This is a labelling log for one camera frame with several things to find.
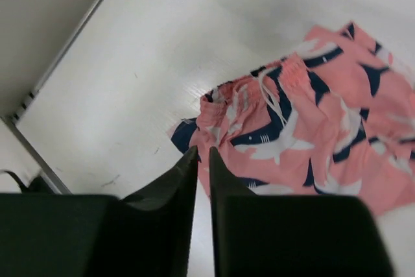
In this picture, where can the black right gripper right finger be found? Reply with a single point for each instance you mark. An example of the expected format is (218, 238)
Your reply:
(290, 235)

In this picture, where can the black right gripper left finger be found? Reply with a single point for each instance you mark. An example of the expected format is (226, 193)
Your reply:
(148, 233)

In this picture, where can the pink patterned shorts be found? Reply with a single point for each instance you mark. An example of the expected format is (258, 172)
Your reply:
(335, 117)

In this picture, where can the white aluminium table frame rail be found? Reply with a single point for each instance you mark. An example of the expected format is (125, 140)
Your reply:
(41, 106)

